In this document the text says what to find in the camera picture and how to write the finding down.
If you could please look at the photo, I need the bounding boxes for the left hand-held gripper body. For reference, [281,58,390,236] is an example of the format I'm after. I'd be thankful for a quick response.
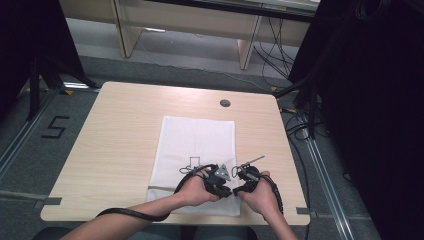
[191,163,234,196]

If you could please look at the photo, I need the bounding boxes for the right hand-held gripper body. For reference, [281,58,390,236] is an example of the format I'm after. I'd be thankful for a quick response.
[232,154,268,192]

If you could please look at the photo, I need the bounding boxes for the white cloth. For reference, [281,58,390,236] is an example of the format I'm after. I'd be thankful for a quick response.
[146,115,242,217]

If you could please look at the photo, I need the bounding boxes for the person's right hand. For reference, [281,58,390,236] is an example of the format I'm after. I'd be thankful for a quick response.
[237,170,284,218]

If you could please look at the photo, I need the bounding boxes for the person's left hand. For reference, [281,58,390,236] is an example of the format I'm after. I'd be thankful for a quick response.
[175,166,222,208]

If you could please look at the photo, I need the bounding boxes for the grey tape strip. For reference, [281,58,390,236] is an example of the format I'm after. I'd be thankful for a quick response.
[33,196,63,210]
[296,206,316,219]

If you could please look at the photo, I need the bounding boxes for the black curtain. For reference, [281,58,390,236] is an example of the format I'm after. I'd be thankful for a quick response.
[288,0,424,240]
[0,0,86,116]

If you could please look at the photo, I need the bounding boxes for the light wooden bench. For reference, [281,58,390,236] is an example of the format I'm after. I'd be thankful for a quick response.
[59,0,321,71]

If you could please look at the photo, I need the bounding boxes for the black metal stand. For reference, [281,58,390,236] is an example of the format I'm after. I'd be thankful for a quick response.
[25,54,99,122]

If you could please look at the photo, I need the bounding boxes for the black sleeved right gripper cable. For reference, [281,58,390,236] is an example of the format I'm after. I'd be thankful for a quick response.
[261,173,285,215]

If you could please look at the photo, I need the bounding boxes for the black sleeved gripper cable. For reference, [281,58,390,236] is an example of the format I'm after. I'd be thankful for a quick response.
[95,163,218,223]
[261,173,285,215]

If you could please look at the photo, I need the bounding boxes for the metal floor rail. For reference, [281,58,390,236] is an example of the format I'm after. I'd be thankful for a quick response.
[0,89,61,181]
[301,113,356,240]

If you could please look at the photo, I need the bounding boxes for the black sleeved left gripper cable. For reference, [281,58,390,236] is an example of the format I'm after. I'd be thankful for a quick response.
[95,163,218,223]

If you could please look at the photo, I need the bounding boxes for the black floor cables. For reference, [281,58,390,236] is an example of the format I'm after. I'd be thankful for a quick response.
[252,16,299,81]

